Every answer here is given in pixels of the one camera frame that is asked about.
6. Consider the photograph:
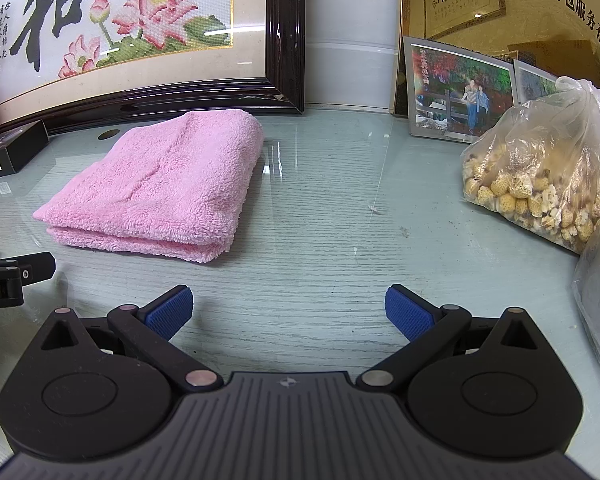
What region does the framed lotus embroidery picture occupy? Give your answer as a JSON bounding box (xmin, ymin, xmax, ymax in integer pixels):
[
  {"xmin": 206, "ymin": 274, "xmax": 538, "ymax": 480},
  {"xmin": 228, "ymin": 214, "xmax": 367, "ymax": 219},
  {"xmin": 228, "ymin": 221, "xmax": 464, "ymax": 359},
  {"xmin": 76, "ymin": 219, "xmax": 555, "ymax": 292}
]
[{"xmin": 0, "ymin": 0, "xmax": 307, "ymax": 137}]

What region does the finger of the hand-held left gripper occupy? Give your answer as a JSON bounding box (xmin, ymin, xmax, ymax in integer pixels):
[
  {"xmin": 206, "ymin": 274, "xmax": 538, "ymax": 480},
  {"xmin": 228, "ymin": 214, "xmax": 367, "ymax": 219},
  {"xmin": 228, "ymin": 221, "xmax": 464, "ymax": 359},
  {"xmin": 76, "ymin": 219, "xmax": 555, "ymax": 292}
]
[{"xmin": 0, "ymin": 252, "xmax": 57, "ymax": 288}]

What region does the black box with white label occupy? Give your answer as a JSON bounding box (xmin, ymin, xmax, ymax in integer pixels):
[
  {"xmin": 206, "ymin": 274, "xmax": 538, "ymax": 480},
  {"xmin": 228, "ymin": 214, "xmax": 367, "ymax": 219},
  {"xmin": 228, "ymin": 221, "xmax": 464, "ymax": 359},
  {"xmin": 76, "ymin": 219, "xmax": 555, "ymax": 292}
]
[{"xmin": 0, "ymin": 120, "xmax": 50, "ymax": 182}]

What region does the pink towel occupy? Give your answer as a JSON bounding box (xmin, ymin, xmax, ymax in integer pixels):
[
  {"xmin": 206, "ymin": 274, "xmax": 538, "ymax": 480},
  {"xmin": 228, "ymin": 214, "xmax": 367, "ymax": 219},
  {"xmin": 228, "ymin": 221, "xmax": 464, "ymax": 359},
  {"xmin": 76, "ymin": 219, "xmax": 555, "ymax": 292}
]
[{"xmin": 32, "ymin": 109, "xmax": 265, "ymax": 264}]

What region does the clear bag of yellow snacks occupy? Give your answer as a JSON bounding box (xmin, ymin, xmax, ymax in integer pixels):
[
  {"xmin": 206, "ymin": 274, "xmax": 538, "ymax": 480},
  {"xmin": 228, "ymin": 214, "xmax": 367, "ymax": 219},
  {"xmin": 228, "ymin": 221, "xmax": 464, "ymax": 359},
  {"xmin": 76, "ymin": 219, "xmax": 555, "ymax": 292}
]
[{"xmin": 459, "ymin": 76, "xmax": 600, "ymax": 256}]

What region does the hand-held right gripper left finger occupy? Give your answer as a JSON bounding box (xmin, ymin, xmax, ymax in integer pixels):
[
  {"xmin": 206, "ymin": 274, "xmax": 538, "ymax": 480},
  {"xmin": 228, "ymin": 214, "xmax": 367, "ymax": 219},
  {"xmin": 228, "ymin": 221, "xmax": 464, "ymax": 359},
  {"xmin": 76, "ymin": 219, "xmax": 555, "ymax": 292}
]
[{"xmin": 40, "ymin": 284, "xmax": 225, "ymax": 394}]

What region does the small silver framed photo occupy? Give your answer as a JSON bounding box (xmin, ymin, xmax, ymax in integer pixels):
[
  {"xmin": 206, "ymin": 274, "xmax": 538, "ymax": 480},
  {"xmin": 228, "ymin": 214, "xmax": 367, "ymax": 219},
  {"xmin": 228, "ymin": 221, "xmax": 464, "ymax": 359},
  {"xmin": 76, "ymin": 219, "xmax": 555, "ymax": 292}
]
[{"xmin": 512, "ymin": 58, "xmax": 561, "ymax": 109}]

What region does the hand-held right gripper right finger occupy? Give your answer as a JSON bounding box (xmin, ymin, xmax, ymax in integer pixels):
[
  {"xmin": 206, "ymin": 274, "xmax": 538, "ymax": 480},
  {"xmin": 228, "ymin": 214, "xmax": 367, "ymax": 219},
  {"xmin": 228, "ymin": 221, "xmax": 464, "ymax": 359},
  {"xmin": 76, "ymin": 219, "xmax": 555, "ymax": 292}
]
[{"xmin": 355, "ymin": 284, "xmax": 539, "ymax": 394}]

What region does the gold metal plaque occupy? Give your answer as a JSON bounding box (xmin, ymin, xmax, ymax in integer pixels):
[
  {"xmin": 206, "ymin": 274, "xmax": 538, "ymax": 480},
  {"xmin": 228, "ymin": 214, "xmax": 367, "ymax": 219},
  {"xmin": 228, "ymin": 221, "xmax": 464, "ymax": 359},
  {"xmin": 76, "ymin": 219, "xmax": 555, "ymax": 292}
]
[{"xmin": 390, "ymin": 0, "xmax": 600, "ymax": 117}]

